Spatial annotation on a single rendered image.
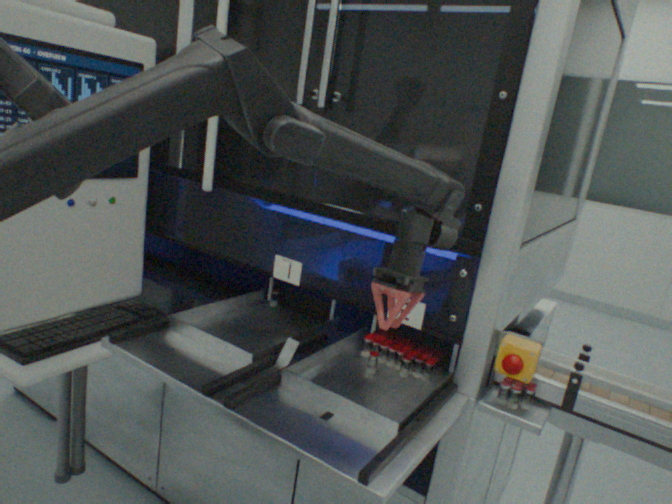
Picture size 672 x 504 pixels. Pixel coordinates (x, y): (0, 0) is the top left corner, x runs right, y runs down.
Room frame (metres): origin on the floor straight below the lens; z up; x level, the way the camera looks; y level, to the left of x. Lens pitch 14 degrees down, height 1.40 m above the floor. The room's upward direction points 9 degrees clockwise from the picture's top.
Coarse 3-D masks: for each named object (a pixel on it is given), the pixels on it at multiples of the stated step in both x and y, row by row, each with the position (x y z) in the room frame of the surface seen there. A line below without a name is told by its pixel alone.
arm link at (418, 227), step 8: (416, 208) 0.85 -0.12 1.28; (400, 216) 0.86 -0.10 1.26; (408, 216) 0.84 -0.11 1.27; (416, 216) 0.83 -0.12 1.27; (424, 216) 0.83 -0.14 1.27; (400, 224) 0.85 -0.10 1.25; (408, 224) 0.83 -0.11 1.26; (416, 224) 0.83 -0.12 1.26; (424, 224) 0.83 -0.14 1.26; (432, 224) 0.84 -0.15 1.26; (400, 232) 0.84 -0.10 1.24; (408, 232) 0.83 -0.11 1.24; (416, 232) 0.83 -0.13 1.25; (424, 232) 0.83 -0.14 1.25; (432, 232) 0.87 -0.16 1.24; (400, 240) 0.85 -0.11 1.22; (408, 240) 0.82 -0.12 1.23; (416, 240) 0.82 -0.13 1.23; (424, 240) 0.83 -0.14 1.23
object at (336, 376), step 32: (320, 352) 1.03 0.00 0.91; (352, 352) 1.12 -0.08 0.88; (288, 384) 0.91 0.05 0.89; (320, 384) 0.94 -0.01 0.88; (352, 384) 0.96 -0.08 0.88; (384, 384) 0.98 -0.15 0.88; (416, 384) 1.01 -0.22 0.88; (448, 384) 1.01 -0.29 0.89; (352, 416) 0.83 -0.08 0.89; (384, 416) 0.80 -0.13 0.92
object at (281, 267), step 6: (276, 258) 1.27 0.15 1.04; (282, 258) 1.26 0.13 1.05; (276, 264) 1.27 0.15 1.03; (282, 264) 1.26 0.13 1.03; (288, 264) 1.25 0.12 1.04; (294, 264) 1.24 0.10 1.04; (300, 264) 1.23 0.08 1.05; (276, 270) 1.27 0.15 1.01; (282, 270) 1.26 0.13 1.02; (288, 270) 1.25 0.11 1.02; (294, 270) 1.24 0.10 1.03; (300, 270) 1.23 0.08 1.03; (276, 276) 1.27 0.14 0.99; (282, 276) 1.26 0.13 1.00; (294, 276) 1.24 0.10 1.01; (294, 282) 1.24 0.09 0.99
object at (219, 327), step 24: (264, 288) 1.38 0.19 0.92; (192, 312) 1.15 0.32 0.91; (216, 312) 1.22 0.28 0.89; (240, 312) 1.26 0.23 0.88; (264, 312) 1.28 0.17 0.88; (288, 312) 1.31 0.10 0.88; (192, 336) 1.05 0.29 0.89; (216, 336) 1.02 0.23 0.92; (240, 336) 1.11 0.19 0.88; (264, 336) 1.13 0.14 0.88; (288, 336) 1.15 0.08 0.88; (240, 360) 0.98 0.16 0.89
